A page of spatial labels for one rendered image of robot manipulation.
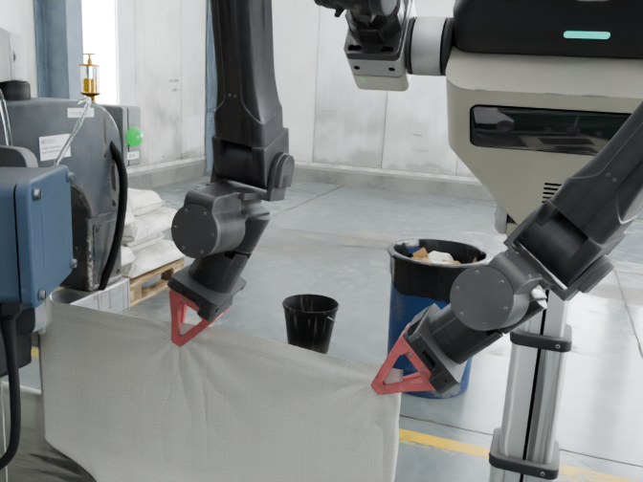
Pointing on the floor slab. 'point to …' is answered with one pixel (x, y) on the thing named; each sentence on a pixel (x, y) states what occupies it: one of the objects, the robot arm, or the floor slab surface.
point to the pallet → (154, 283)
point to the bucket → (310, 320)
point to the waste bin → (426, 293)
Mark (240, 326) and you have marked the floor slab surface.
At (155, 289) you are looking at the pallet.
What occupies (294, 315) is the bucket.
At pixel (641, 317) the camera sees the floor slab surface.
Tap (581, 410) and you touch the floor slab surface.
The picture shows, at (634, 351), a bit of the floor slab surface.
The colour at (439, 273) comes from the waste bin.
